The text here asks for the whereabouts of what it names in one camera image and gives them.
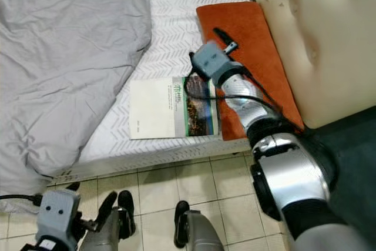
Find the cream tufted headboard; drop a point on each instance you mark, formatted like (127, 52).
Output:
(323, 27)

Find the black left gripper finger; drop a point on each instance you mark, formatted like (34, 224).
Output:
(107, 207)

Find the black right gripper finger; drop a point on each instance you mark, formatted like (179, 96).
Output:
(192, 62)
(224, 36)

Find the white book with photo cover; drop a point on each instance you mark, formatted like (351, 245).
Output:
(155, 110)

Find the cream bed base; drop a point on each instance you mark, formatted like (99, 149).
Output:
(153, 163)

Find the grey right robot leg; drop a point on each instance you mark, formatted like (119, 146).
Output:
(205, 236)

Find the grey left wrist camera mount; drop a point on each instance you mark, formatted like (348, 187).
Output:
(57, 213)

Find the grey robot leg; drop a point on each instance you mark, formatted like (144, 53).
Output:
(205, 236)
(128, 216)

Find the orange pillow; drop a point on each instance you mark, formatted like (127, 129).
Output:
(258, 27)

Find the grey left robot leg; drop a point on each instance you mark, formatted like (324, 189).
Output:
(128, 216)

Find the white patterned mattress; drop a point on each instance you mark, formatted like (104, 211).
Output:
(170, 39)

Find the grey blanket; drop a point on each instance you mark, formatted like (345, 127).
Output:
(70, 57)

